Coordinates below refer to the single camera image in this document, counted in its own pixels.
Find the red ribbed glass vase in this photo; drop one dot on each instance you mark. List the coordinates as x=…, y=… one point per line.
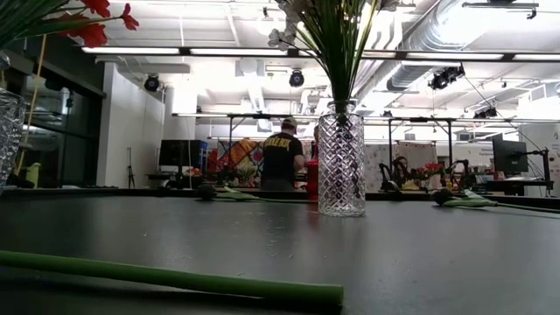
x=311, y=179

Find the clear diamond-cut glass vase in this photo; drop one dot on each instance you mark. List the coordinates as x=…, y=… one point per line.
x=341, y=175

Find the green stem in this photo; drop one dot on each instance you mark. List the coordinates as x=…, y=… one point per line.
x=175, y=277

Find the red artificial flower bunch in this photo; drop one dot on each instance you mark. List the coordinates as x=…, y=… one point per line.
x=94, y=35

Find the clear wavy glass vase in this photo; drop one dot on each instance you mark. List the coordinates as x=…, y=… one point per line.
x=11, y=131

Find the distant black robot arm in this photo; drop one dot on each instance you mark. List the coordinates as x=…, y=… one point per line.
x=394, y=175
x=459, y=175

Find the black monitor on arm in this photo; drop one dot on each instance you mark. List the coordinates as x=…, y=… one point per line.
x=509, y=156

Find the distant red flowers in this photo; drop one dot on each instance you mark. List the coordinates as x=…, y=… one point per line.
x=431, y=167

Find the person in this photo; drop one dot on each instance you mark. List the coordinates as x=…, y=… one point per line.
x=280, y=162

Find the colourful patterned cloth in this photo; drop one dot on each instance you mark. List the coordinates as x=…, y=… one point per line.
x=242, y=155

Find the black round spotlight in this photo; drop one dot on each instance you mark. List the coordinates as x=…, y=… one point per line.
x=296, y=79
x=151, y=83

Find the black wide monitor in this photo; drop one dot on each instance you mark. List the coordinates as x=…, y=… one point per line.
x=181, y=153

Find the overhead LED light bar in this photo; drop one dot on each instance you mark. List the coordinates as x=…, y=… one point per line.
x=238, y=51

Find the white patterned cloth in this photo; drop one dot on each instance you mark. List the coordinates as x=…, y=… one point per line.
x=411, y=155

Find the white globe pendant lamp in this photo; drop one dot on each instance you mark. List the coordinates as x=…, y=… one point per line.
x=263, y=19

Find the black tripod stand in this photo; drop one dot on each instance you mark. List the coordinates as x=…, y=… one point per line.
x=130, y=168

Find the black track spotlight cluster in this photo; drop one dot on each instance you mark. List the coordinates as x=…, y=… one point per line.
x=446, y=78

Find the dark office desk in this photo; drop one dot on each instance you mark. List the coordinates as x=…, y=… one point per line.
x=516, y=186

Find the yellow-green bottle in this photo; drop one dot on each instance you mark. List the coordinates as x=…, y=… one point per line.
x=33, y=176

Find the yellow rod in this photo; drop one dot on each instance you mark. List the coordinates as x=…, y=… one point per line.
x=32, y=100

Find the black metal rig frame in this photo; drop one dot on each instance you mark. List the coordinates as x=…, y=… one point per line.
x=450, y=149

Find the silver ventilation duct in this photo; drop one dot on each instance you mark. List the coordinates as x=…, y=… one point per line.
x=437, y=35

